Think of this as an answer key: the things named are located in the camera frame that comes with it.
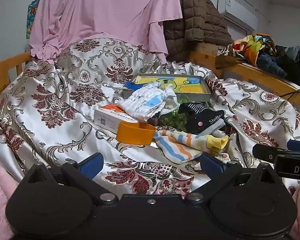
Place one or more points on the black sock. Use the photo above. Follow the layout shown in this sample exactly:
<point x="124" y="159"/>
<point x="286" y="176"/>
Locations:
<point x="200" y="122"/>

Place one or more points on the brown quilted jacket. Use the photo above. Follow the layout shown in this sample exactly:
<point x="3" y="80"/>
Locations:
<point x="197" y="17"/>

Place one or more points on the white air conditioner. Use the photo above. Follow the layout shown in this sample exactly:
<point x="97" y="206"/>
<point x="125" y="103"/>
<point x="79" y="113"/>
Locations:
<point x="240" y="10"/>

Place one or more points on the wooden bed frame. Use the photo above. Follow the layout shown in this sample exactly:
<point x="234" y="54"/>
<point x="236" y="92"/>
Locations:
<point x="252" y="75"/>

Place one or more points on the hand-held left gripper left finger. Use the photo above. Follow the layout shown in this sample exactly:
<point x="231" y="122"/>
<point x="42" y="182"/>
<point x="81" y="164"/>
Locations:
<point x="91" y="166"/>

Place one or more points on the orange cup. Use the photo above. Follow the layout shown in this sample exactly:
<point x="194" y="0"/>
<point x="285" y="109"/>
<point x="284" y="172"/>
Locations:
<point x="132" y="133"/>

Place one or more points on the blue jeans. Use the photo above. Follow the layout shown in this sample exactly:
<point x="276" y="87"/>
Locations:
<point x="270" y="63"/>

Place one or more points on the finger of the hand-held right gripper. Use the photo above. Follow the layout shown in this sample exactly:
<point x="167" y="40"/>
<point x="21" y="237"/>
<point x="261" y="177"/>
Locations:
<point x="265" y="153"/>
<point x="298" y="145"/>

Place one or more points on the wooden slatted bed rail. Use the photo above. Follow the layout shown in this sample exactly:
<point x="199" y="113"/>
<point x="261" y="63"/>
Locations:
<point x="5" y="65"/>

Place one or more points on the colourful printed clothes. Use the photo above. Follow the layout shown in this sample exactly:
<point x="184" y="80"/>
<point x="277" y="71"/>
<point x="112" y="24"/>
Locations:
<point x="252" y="47"/>

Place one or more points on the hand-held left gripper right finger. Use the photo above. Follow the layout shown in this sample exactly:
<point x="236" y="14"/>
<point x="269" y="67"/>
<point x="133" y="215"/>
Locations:
<point x="211" y="165"/>

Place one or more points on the grey box with colourful picture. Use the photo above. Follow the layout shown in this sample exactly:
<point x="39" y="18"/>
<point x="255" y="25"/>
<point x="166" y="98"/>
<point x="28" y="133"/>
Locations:
<point x="190" y="85"/>

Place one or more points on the olive cloth white print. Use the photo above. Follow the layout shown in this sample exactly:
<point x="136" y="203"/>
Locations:
<point x="225" y="55"/>

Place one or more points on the pink bed sheet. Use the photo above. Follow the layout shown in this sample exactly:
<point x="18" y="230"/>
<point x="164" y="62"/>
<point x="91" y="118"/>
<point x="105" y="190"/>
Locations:
<point x="102" y="5"/>

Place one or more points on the dark clothes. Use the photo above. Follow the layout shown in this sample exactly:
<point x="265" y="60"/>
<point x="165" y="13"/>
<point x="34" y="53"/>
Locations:
<point x="295" y="60"/>

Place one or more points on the teal patterned wall poster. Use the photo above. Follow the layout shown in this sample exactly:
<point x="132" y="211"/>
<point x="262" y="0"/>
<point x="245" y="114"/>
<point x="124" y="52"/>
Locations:
<point x="31" y="17"/>

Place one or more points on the grey sock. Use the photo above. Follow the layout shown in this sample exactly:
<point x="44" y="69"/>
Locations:
<point x="215" y="129"/>

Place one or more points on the striped sock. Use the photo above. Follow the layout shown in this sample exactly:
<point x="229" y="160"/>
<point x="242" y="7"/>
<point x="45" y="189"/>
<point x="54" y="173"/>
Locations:
<point x="180" y="147"/>

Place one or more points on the green patterned plastic bag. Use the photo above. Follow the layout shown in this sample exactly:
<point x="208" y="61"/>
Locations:
<point x="175" y="120"/>

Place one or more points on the floral satin blanket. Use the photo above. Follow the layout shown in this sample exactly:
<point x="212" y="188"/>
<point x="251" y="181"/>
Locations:
<point x="65" y="105"/>

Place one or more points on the white orange medicine box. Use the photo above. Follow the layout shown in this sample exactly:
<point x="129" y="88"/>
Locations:
<point x="107" y="120"/>

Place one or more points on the white quilted cloth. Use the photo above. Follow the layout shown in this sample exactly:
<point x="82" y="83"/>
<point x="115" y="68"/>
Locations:
<point x="140" y="102"/>

